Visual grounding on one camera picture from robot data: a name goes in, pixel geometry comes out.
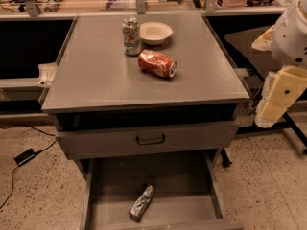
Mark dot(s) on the silver redbull can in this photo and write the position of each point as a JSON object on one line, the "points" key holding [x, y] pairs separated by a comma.
{"points": [[145, 196]]}

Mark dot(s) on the white bowl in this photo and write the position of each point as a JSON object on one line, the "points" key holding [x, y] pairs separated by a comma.
{"points": [[155, 33]]}

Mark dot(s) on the upper grey drawer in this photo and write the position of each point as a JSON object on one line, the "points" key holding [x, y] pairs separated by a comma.
{"points": [[97, 143]]}

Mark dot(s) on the upright green white can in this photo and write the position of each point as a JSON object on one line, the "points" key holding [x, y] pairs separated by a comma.
{"points": [[131, 36]]}

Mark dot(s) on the black power adapter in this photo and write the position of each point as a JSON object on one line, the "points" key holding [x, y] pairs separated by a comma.
{"points": [[24, 157]]}

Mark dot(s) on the grey drawer cabinet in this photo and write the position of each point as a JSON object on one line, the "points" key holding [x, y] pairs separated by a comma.
{"points": [[97, 86]]}

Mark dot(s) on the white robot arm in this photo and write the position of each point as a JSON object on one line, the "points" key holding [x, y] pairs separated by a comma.
{"points": [[288, 41]]}

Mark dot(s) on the black side table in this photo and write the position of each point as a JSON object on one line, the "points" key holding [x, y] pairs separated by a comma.
{"points": [[257, 64]]}

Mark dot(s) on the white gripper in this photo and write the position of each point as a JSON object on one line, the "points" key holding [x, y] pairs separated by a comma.
{"points": [[290, 37]]}

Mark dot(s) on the black drawer handle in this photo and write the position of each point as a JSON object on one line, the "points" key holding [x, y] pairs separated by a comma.
{"points": [[150, 141]]}

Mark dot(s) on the white plastic bracket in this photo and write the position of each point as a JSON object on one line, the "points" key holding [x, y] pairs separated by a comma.
{"points": [[47, 72]]}

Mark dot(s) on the crushed orange soda can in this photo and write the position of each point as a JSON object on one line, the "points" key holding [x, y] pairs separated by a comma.
{"points": [[157, 63]]}

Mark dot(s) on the open middle grey drawer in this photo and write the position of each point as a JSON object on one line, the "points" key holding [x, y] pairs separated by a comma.
{"points": [[186, 194]]}

